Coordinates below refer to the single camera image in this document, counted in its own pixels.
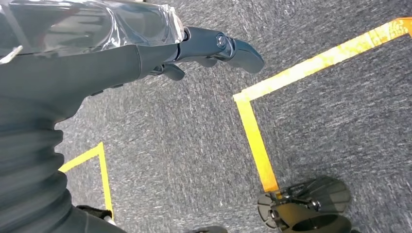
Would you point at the black robot foot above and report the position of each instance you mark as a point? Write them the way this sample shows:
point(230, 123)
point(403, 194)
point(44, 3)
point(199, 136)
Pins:
point(322, 193)

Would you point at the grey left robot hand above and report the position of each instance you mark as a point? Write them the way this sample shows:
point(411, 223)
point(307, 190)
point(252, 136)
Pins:
point(80, 64)

